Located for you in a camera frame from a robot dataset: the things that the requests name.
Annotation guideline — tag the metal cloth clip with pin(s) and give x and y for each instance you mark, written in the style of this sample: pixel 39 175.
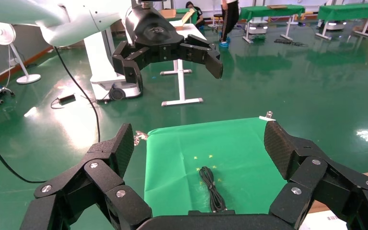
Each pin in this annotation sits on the metal cloth clip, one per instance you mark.
pixel 268 116
pixel 139 137

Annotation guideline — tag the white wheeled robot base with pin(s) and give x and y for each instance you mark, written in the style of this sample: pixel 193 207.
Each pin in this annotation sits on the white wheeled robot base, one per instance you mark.
pixel 101 63

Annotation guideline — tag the white workbench table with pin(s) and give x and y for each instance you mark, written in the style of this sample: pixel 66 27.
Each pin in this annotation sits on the white workbench table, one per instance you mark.
pixel 180 82

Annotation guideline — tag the black floor strip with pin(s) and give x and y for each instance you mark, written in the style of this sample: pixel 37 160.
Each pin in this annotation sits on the black floor strip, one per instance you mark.
pixel 290 42

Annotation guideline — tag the sitting person in black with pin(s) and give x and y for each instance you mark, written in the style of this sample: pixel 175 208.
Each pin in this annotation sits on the sitting person in black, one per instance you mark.
pixel 196 14

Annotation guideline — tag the flat cardboard sheet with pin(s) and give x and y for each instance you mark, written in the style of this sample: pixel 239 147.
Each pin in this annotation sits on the flat cardboard sheet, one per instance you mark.
pixel 277 6

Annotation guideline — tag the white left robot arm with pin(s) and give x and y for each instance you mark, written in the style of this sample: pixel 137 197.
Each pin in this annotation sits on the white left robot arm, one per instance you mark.
pixel 76 19

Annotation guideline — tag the green table cloth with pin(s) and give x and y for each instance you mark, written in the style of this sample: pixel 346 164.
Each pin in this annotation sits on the green table cloth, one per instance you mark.
pixel 177 149

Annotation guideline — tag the table with green cloth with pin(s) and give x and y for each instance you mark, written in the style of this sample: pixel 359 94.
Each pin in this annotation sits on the table with green cloth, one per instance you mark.
pixel 266 12
pixel 346 11

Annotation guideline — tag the white printed instruction sheet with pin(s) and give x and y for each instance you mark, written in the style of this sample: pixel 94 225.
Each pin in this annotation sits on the white printed instruction sheet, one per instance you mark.
pixel 320 222

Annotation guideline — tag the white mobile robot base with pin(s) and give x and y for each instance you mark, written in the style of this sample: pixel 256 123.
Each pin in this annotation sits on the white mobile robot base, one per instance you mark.
pixel 334 25
pixel 257 28

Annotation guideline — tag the standing person black trousers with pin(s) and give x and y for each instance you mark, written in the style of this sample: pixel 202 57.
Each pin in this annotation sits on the standing person black trousers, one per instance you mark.
pixel 230 16

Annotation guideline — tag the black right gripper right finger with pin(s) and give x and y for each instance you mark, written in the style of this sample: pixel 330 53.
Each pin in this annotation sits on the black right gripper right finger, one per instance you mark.
pixel 279 146

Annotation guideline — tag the open cardboard carton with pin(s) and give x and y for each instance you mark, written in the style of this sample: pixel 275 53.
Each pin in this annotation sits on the open cardboard carton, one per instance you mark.
pixel 168 13

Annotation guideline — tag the white standing fan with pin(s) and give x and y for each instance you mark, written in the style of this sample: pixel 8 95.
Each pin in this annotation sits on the white standing fan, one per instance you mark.
pixel 28 78

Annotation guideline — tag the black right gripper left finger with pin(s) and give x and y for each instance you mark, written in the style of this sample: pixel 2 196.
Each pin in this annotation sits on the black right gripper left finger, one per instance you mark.
pixel 120 149

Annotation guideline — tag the black power adapter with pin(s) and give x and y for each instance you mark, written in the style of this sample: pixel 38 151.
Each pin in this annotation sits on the black power adapter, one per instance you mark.
pixel 66 98

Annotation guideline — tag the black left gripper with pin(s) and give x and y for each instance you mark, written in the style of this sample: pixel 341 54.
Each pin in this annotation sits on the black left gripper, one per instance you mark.
pixel 152 31

